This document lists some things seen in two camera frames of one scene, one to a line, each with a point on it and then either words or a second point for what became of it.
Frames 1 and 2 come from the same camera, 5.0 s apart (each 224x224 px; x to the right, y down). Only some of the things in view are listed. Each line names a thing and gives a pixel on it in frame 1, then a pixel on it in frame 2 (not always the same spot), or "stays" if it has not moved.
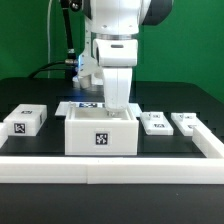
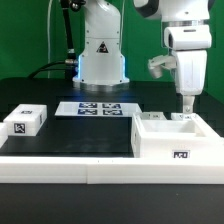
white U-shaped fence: (117, 170) stays
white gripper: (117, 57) to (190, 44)
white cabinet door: (185, 121) stays
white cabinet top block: (26, 120) stays
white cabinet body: (94, 131) to (174, 138)
